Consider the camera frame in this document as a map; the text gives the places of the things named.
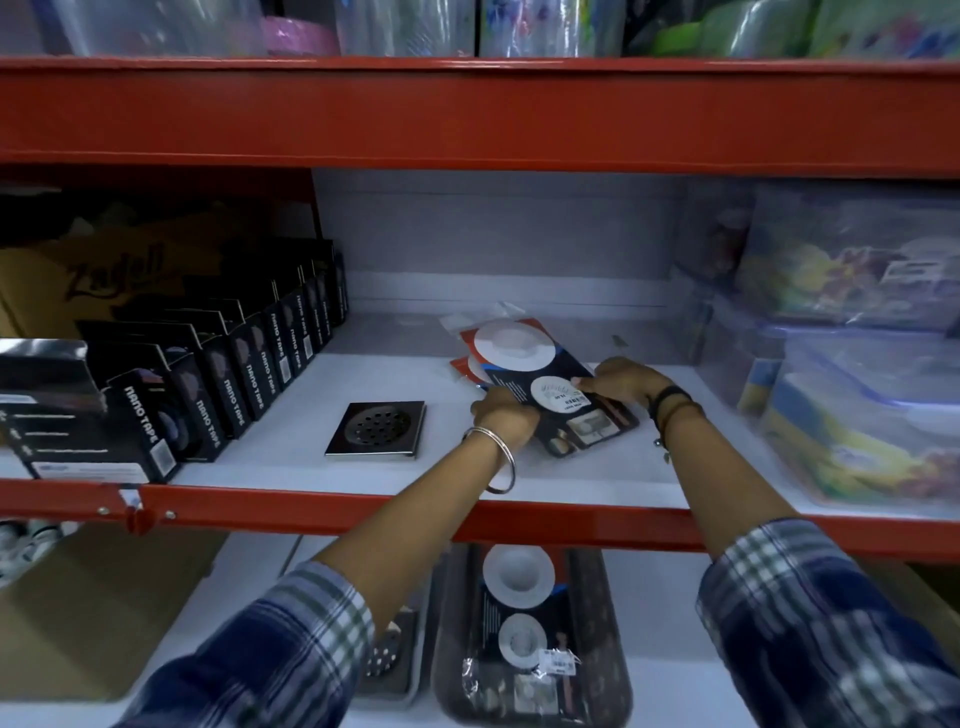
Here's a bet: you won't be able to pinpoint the person's right hand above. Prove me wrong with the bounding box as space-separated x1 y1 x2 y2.
570 356 671 414

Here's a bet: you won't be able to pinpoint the person's left hand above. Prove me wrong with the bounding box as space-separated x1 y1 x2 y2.
469 386 543 453

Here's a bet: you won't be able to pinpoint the person's left forearm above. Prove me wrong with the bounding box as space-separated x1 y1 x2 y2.
313 431 535 631

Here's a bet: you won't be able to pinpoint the person's right forearm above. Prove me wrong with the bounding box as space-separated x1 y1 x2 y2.
651 401 798 560

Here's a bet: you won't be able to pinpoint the silver metal bangle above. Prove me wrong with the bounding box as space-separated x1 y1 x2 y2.
460 426 519 496

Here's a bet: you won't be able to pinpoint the black wrist band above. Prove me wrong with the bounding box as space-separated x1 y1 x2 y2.
647 384 705 435

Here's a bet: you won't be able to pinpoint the clear plastic packet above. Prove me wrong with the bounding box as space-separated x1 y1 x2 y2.
438 300 530 335

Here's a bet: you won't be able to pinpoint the square metal drain cover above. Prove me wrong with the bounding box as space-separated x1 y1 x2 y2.
358 606 423 706
324 401 427 460

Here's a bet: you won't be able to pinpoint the dark patterned tray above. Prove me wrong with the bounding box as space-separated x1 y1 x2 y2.
431 544 635 728

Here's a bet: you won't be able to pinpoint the row of black tape boxes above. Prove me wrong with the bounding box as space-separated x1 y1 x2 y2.
0 238 351 485

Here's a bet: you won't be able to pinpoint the clear container with colourful print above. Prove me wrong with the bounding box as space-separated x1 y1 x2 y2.
759 330 960 519
735 183 960 331

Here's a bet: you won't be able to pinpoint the blue plaid shirt sleeve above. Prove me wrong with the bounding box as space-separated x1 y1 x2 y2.
112 561 376 728
696 519 960 728

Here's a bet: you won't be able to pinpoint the clear wrapped packets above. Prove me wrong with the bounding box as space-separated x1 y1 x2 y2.
45 0 627 60

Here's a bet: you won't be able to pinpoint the brown printed cardboard box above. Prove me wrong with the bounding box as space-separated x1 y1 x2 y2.
0 210 305 340

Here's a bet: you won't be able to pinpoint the green wrapped items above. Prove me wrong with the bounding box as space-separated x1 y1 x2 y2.
626 0 960 61

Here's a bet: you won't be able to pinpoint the pink plastic item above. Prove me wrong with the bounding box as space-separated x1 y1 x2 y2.
258 16 340 58

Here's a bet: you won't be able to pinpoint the plain brown cardboard box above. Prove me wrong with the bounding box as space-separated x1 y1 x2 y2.
0 523 230 702

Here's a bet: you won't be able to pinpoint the white bottles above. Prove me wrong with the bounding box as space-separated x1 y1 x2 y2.
0 519 80 590

